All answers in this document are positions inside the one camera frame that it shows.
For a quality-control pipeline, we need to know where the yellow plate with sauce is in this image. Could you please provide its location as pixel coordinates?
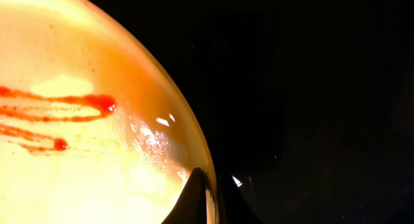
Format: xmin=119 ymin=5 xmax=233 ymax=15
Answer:
xmin=1 ymin=0 xmax=219 ymax=223

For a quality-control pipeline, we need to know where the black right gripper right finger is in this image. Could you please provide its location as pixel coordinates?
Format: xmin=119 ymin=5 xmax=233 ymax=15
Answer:
xmin=217 ymin=174 xmax=262 ymax=224

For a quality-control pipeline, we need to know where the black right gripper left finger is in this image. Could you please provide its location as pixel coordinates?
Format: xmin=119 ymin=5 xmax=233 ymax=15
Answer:
xmin=162 ymin=168 xmax=207 ymax=224

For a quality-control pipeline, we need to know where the round black tray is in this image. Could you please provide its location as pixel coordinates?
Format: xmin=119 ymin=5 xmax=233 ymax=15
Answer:
xmin=89 ymin=0 xmax=413 ymax=223

